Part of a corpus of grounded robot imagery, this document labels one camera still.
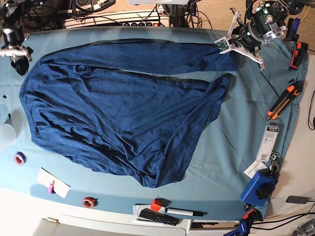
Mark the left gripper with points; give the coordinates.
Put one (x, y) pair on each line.
(249, 35)

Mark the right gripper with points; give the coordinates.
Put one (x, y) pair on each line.
(13, 48)

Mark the dark blue t-shirt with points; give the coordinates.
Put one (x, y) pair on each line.
(127, 107)

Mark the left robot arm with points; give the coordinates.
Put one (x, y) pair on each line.
(264, 20)

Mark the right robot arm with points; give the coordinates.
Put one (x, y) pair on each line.
(12, 14)

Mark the black zip tie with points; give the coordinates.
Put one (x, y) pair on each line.
(274, 90)

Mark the blue black clamp top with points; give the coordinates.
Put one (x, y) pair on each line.
(292, 28)

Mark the blue black clamp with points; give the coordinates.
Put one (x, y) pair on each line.
(244, 227)
(292, 28)

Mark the orange black utility knife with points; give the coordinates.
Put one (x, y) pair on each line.
(286, 97)

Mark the white power strip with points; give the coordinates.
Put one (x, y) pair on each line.
(145, 18)

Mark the purple tape roll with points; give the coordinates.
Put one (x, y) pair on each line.
(20, 158)

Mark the clear blister retail package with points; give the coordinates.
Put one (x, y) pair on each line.
(268, 141)

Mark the white paper card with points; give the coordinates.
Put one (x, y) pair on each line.
(45, 178)

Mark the small pink toy figure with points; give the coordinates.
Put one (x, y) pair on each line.
(50, 189)

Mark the white label card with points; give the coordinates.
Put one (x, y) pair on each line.
(253, 168)

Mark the blue box with knob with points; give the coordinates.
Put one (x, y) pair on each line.
(260, 188)

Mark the light blue table cloth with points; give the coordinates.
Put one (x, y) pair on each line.
(215, 177)

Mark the red tape roll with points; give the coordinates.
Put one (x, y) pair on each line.
(89, 202)

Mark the black phone device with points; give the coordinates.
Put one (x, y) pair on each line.
(297, 200)

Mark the blue black clamp bottom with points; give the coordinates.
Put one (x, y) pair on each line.
(244, 227)

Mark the white black marker pen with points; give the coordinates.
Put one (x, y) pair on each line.
(185, 212)

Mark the red cube block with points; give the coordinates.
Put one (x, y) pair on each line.
(156, 205)

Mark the black remote control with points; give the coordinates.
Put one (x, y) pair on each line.
(158, 217)

